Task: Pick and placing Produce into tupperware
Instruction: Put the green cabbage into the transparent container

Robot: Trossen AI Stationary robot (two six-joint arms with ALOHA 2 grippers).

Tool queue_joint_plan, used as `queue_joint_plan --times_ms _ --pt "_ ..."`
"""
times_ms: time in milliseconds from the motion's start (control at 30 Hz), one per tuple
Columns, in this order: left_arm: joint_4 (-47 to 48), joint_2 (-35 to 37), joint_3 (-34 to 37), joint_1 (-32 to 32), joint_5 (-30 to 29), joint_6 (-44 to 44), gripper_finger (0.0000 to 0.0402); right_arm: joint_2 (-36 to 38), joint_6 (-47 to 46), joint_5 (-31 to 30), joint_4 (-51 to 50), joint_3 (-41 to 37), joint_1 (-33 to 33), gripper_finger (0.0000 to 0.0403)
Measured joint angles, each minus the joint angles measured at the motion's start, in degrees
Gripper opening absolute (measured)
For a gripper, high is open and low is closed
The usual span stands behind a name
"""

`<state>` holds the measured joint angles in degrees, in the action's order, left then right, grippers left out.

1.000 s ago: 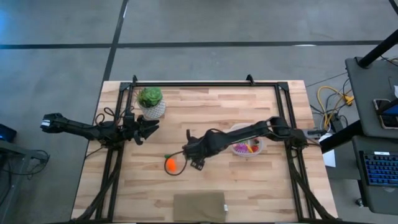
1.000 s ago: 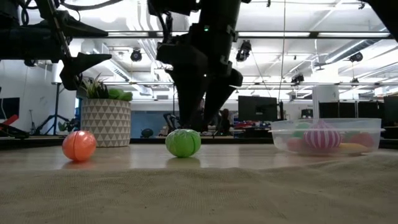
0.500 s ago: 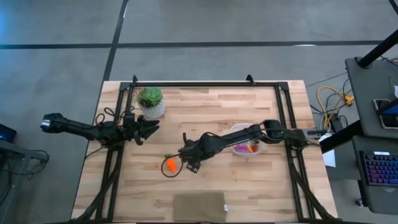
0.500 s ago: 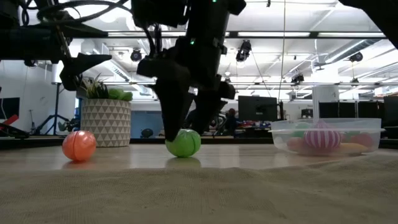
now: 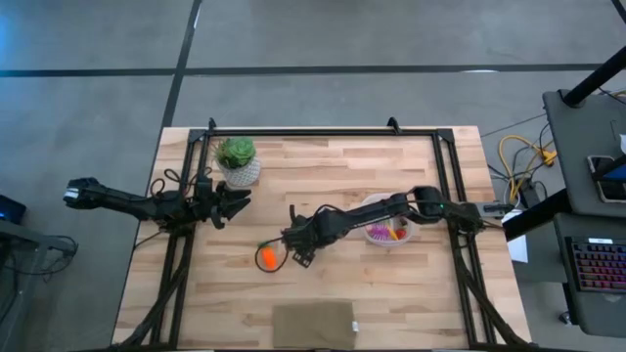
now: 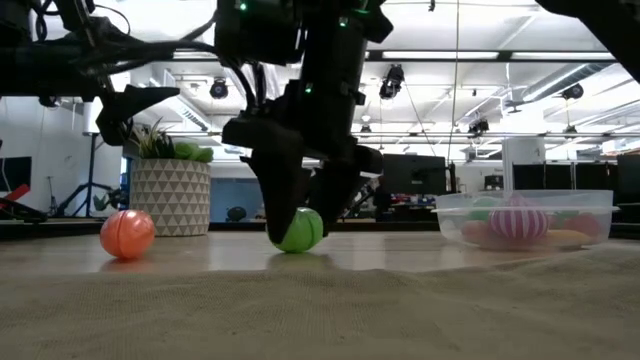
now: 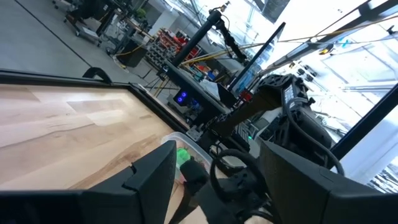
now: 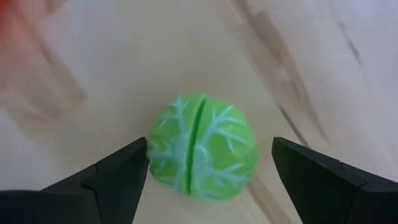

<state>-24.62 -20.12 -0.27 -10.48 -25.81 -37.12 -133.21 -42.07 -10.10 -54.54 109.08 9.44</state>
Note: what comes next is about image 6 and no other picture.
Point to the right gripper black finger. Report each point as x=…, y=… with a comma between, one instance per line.
x=340, y=190
x=280, y=200

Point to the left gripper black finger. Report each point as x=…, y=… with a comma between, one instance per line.
x=150, y=94

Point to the green plastic ball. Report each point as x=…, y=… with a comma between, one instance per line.
x=302, y=235

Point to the salmon pink wrinkled produce toy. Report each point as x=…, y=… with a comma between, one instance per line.
x=475, y=232

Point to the pink striped round toy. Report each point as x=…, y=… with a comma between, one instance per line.
x=517, y=222

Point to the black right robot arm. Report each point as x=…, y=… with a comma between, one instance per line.
x=332, y=60

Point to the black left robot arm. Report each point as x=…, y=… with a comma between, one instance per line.
x=40, y=70

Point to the clear plastic tupperware container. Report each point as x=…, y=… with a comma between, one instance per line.
x=450, y=200

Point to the light green produce toy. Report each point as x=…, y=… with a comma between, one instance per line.
x=481, y=207

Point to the dark green produce toy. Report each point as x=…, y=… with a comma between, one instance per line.
x=565, y=216

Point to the yellow produce toy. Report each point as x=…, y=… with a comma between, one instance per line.
x=567, y=239

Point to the red produce toy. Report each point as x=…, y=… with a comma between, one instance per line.
x=585, y=225

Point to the spiky green potted plant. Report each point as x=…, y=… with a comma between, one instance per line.
x=155, y=145

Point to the blue panel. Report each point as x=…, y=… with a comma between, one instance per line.
x=235, y=192

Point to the dark round floor object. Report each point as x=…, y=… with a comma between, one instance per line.
x=236, y=214

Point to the black tripod stand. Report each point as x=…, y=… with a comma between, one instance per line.
x=91, y=165

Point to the black ceiling spotlight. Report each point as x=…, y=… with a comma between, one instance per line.
x=573, y=91
x=391, y=82
x=478, y=127
x=219, y=89

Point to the round light green foliage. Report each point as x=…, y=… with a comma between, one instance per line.
x=192, y=151

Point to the triangle patterned plant pot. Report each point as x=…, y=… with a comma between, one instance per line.
x=170, y=197

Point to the orange plastic ball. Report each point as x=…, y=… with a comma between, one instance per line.
x=127, y=235

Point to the red angled object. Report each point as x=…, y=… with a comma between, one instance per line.
x=17, y=192

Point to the beige woven cloth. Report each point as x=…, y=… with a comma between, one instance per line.
x=300, y=320

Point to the white ceiling light strip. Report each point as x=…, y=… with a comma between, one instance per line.
x=440, y=54
x=562, y=55

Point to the white pillar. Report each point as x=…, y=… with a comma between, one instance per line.
x=522, y=165

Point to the black wall screen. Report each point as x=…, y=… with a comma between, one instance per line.
x=15, y=175

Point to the grey ceiling duct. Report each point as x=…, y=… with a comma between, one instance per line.
x=565, y=82

